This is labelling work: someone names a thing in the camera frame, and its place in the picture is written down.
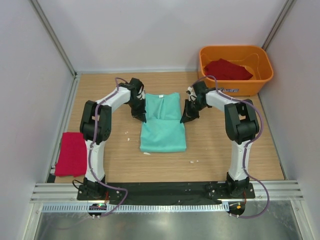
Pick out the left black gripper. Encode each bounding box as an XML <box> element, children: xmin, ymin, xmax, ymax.
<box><xmin>127</xmin><ymin>97</ymin><xmax>147</xmax><ymax>123</ymax></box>

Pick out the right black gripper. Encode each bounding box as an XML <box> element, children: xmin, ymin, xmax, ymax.
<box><xmin>180</xmin><ymin>99</ymin><xmax>207</xmax><ymax>124</ymax></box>

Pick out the teal t shirt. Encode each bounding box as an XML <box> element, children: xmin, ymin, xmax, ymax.
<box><xmin>140</xmin><ymin>92</ymin><xmax>187</xmax><ymax>153</ymax></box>

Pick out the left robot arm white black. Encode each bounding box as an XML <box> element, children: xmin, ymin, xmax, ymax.
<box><xmin>77</xmin><ymin>77</ymin><xmax>147</xmax><ymax>200</ymax></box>

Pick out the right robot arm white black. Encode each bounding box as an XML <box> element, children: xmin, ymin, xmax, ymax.
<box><xmin>180</xmin><ymin>81</ymin><xmax>260</xmax><ymax>198</ymax></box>

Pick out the dark red t shirt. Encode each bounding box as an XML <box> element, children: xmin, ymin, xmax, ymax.
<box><xmin>204</xmin><ymin>58</ymin><xmax>253</xmax><ymax>80</ymax></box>

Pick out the orange plastic bin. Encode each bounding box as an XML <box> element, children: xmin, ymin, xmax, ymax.
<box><xmin>198</xmin><ymin>44</ymin><xmax>274</xmax><ymax>97</ymax></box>

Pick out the folded magenta t shirt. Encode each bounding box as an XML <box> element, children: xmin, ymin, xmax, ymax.
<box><xmin>54</xmin><ymin>132</ymin><xmax>87</xmax><ymax>177</ymax></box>

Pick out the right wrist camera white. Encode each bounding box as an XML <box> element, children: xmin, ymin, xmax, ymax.
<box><xmin>186</xmin><ymin>86</ymin><xmax>197</xmax><ymax>103</ymax></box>

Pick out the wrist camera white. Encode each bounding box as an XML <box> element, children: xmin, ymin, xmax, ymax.
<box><xmin>186</xmin><ymin>86</ymin><xmax>197</xmax><ymax>103</ymax></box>
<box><xmin>137</xmin><ymin>85</ymin><xmax>145</xmax><ymax>101</ymax></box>

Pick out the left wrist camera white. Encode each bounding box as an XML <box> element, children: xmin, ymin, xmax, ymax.
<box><xmin>137</xmin><ymin>85</ymin><xmax>145</xmax><ymax>101</ymax></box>

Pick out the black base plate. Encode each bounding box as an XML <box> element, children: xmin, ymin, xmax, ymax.
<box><xmin>77</xmin><ymin>181</ymin><xmax>256</xmax><ymax>206</ymax></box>

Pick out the white slotted cable duct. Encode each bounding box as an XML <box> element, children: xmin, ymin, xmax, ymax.
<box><xmin>41</xmin><ymin>202</ymin><xmax>229</xmax><ymax>214</ymax></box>

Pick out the aluminium frame rail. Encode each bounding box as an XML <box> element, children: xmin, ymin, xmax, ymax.
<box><xmin>30</xmin><ymin>180</ymin><xmax>304</xmax><ymax>202</ymax></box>

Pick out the right aluminium corner post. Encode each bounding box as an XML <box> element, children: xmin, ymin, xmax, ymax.
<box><xmin>261</xmin><ymin>0</ymin><xmax>297</xmax><ymax>51</ymax></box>

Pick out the aluminium corner post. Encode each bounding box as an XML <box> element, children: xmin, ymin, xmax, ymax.
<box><xmin>261</xmin><ymin>0</ymin><xmax>297</xmax><ymax>51</ymax></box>
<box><xmin>29</xmin><ymin>0</ymin><xmax>77</xmax><ymax>78</ymax></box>

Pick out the left aluminium corner post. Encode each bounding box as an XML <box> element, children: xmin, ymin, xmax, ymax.
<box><xmin>29</xmin><ymin>0</ymin><xmax>77</xmax><ymax>78</ymax></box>

